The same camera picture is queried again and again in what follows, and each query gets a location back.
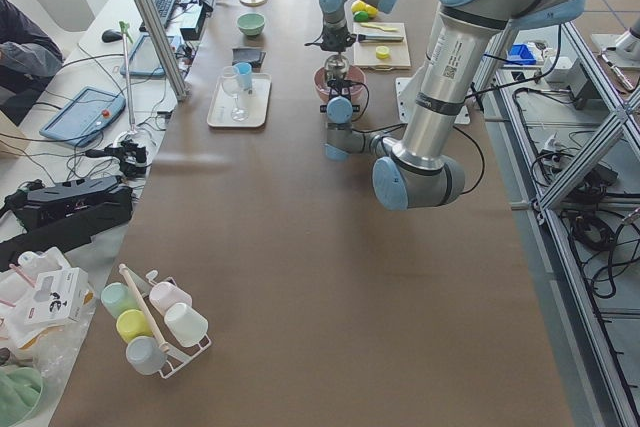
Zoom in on grey cup on rack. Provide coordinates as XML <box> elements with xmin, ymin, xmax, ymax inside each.
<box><xmin>125</xmin><ymin>336</ymin><xmax>167</xmax><ymax>375</ymax></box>

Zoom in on steel ice scoop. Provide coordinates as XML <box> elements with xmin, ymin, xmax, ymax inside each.
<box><xmin>324</xmin><ymin>53</ymin><xmax>350</xmax><ymax>82</ymax></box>

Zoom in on green bowl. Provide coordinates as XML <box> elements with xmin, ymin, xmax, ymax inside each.
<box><xmin>236</xmin><ymin>12</ymin><xmax>266</xmax><ymax>37</ymax></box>

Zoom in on black keyboard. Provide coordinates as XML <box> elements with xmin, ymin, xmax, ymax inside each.
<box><xmin>153</xmin><ymin>0</ymin><xmax>180</xmax><ymax>29</ymax></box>

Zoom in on blue teach pendant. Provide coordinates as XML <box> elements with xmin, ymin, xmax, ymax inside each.
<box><xmin>129</xmin><ymin>32</ymin><xmax>165</xmax><ymax>78</ymax></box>
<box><xmin>39</xmin><ymin>87</ymin><xmax>126</xmax><ymax>147</ymax></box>

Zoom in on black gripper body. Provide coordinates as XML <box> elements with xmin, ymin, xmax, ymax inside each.
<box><xmin>306</xmin><ymin>31</ymin><xmax>357</xmax><ymax>52</ymax></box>
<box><xmin>319</xmin><ymin>79</ymin><xmax>360</xmax><ymax>114</ymax></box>

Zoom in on yellow cup on rack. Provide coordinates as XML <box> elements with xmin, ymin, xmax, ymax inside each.
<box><xmin>116</xmin><ymin>309</ymin><xmax>153</xmax><ymax>344</ymax></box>

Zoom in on white product box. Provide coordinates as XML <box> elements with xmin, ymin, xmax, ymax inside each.
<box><xmin>25</xmin><ymin>268</ymin><xmax>89</xmax><ymax>326</ymax></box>

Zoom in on yellow plastic knife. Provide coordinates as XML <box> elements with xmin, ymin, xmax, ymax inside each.
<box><xmin>359</xmin><ymin>22</ymin><xmax>398</xmax><ymax>32</ymax></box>

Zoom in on yellow lemon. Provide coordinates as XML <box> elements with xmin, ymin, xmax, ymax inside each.
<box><xmin>351</xmin><ymin>0</ymin><xmax>367</xmax><ymax>14</ymax></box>
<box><xmin>365</xmin><ymin>4</ymin><xmax>378</xmax><ymax>18</ymax></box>

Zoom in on blue teach pendant far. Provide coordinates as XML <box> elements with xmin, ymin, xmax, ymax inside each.
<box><xmin>129</xmin><ymin>32</ymin><xmax>165</xmax><ymax>78</ymax></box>

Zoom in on pink cup on rack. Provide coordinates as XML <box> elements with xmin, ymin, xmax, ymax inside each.
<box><xmin>149</xmin><ymin>281</ymin><xmax>192</xmax><ymax>315</ymax></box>

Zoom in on pink bowl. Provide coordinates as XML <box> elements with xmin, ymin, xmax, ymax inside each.
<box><xmin>314</xmin><ymin>66</ymin><xmax>366</xmax><ymax>104</ymax></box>

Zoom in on green cup on rack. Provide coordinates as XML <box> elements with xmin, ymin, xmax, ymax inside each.
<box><xmin>100</xmin><ymin>282</ymin><xmax>138</xmax><ymax>320</ymax></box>

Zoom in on light blue cup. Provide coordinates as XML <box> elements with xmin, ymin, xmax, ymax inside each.
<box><xmin>234</xmin><ymin>62</ymin><xmax>253</xmax><ymax>91</ymax></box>

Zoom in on yellow lemon upper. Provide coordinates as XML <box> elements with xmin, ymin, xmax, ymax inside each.
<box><xmin>351</xmin><ymin>0</ymin><xmax>367</xmax><ymax>14</ymax></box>

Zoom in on half lemon slice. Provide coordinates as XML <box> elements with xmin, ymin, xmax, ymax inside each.
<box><xmin>375</xmin><ymin>45</ymin><xmax>390</xmax><ymax>59</ymax></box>

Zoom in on cream serving tray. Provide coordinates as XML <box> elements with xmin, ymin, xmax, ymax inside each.
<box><xmin>206</xmin><ymin>73</ymin><xmax>271</xmax><ymax>128</ymax></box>

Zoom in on blue teach pendant near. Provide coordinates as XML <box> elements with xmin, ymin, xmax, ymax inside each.
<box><xmin>39</xmin><ymin>87</ymin><xmax>126</xmax><ymax>147</ymax></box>

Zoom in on yellow lemon lower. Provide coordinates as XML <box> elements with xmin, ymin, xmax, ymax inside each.
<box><xmin>365</xmin><ymin>4</ymin><xmax>378</xmax><ymax>18</ymax></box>

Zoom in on clear wine glass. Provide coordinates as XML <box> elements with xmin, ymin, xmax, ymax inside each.
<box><xmin>221</xmin><ymin>66</ymin><xmax>248</xmax><ymax>122</ymax></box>

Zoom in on green lime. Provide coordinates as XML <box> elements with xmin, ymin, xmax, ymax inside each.
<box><xmin>353</xmin><ymin>11</ymin><xmax>370</xmax><ymax>23</ymax></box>

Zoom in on white wire cup rack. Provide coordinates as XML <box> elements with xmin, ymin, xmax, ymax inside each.
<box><xmin>128</xmin><ymin>267</ymin><xmax>212</xmax><ymax>379</ymax></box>

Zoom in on aluminium frame post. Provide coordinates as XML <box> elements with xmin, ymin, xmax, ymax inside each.
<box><xmin>134</xmin><ymin>0</ymin><xmax>188</xmax><ymax>102</ymax></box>

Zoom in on black computer mouse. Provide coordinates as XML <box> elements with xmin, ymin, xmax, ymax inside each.
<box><xmin>101</xmin><ymin>29</ymin><xmax>122</xmax><ymax>43</ymax></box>

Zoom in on white cup on rack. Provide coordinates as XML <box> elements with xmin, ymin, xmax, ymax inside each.
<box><xmin>164</xmin><ymin>302</ymin><xmax>209</xmax><ymax>347</ymax></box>

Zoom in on wooden cutting board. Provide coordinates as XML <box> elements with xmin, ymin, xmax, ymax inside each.
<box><xmin>353</xmin><ymin>22</ymin><xmax>411</xmax><ymax>70</ymax></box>

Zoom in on wooden rack handle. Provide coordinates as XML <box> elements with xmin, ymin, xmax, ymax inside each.
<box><xmin>118</xmin><ymin>263</ymin><xmax>170</xmax><ymax>353</ymax></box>

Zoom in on seated person dark jacket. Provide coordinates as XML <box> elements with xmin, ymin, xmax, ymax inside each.
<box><xmin>1</xmin><ymin>0</ymin><xmax>64</xmax><ymax>126</ymax></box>

